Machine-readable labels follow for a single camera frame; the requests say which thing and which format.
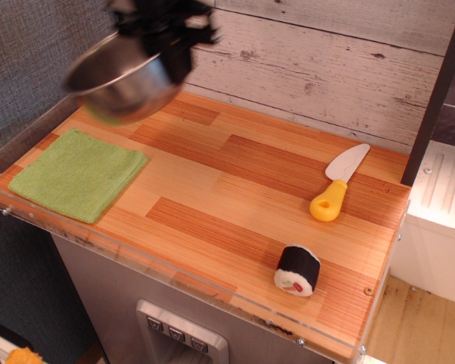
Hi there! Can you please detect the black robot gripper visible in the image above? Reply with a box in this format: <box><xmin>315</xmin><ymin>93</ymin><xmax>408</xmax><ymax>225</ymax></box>
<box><xmin>108</xmin><ymin>1</ymin><xmax>219</xmax><ymax>84</ymax></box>

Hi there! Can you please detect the stainless steel bowl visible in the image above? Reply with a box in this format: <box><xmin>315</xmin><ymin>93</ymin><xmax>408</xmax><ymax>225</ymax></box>
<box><xmin>62</xmin><ymin>33</ymin><xmax>181</xmax><ymax>125</ymax></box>

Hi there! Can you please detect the green folded towel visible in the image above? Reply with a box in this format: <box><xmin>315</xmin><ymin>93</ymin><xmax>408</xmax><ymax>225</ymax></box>
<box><xmin>8</xmin><ymin>128</ymin><xmax>147</xmax><ymax>224</ymax></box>

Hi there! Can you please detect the clear acrylic table guard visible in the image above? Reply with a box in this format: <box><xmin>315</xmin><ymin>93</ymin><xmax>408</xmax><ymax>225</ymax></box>
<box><xmin>0</xmin><ymin>182</ymin><xmax>402</xmax><ymax>363</ymax></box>

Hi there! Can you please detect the plush sushi roll toy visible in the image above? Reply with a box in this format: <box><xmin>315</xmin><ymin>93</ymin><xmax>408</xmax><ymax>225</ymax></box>
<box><xmin>274</xmin><ymin>245</ymin><xmax>322</xmax><ymax>297</ymax></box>

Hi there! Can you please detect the silver toy fridge cabinet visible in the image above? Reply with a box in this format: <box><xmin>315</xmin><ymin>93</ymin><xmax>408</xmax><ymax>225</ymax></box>
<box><xmin>53</xmin><ymin>235</ymin><xmax>330</xmax><ymax>363</ymax></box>

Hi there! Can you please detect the grey ice dispenser panel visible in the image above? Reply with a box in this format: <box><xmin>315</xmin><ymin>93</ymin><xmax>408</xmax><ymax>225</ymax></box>
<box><xmin>136</xmin><ymin>300</ymin><xmax>230</xmax><ymax>363</ymax></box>

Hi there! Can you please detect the white toy sink unit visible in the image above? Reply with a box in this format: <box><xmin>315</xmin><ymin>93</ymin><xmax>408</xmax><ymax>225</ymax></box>
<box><xmin>391</xmin><ymin>142</ymin><xmax>455</xmax><ymax>302</ymax></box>

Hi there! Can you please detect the orange plush toy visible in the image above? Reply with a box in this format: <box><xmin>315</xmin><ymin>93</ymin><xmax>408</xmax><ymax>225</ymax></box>
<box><xmin>5</xmin><ymin>347</ymin><xmax>45</xmax><ymax>364</ymax></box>

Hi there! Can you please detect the toy knife yellow handle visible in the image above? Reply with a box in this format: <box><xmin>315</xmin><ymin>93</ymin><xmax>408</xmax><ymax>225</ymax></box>
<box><xmin>309</xmin><ymin>143</ymin><xmax>371</xmax><ymax>222</ymax></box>

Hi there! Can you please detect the dark right shelf post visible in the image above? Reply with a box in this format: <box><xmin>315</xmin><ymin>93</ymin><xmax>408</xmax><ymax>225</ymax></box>
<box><xmin>400</xmin><ymin>28</ymin><xmax>455</xmax><ymax>187</ymax></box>

